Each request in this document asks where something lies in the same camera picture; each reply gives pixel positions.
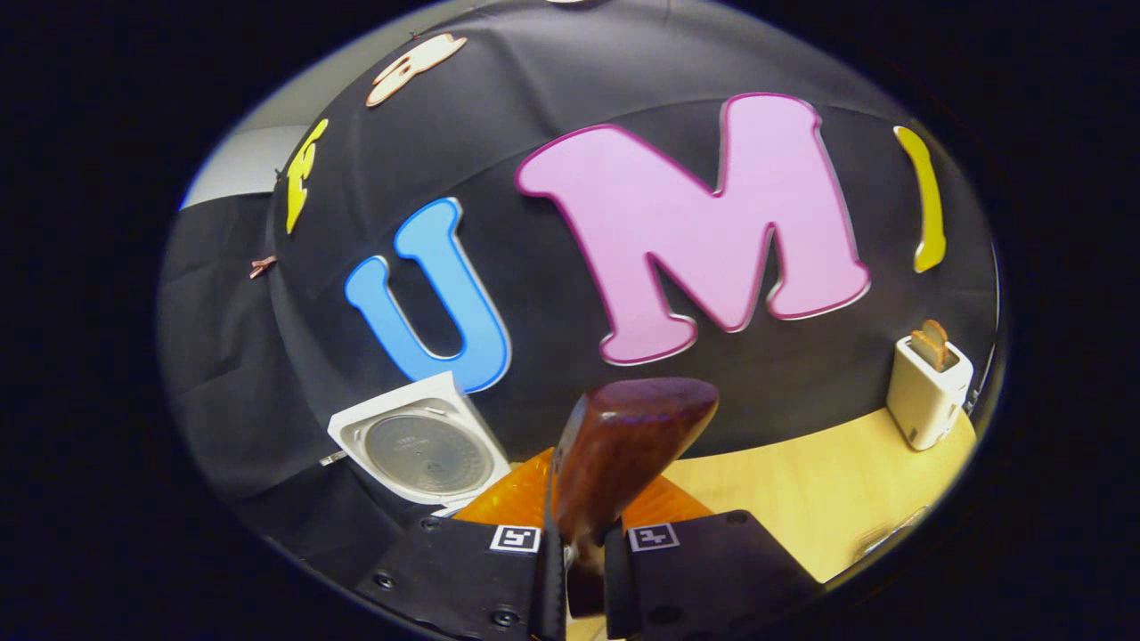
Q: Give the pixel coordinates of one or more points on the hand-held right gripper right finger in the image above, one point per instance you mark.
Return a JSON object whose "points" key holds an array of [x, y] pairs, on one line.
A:
{"points": [[619, 588]]}

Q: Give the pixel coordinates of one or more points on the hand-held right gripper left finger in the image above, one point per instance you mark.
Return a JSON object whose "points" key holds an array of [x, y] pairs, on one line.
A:
{"points": [[550, 588]]}

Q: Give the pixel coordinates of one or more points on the brown wooden spoon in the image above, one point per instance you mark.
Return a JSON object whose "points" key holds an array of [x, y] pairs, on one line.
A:
{"points": [[623, 445]]}

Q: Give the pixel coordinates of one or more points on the white rice cooker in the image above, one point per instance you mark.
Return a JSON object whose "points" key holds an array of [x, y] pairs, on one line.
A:
{"points": [[427, 454]]}

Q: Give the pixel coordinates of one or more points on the black backdrop cloth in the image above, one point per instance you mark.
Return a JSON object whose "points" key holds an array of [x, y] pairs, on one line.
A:
{"points": [[552, 338]]}

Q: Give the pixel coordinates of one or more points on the white toaster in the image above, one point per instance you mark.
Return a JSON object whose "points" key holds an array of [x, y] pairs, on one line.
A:
{"points": [[926, 405]]}

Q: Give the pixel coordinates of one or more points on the brown toast slice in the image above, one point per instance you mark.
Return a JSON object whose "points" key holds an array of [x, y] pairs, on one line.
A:
{"points": [[931, 343]]}

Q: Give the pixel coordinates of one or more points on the small copper cloth clip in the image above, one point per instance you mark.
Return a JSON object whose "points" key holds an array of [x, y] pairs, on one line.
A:
{"points": [[263, 266]]}

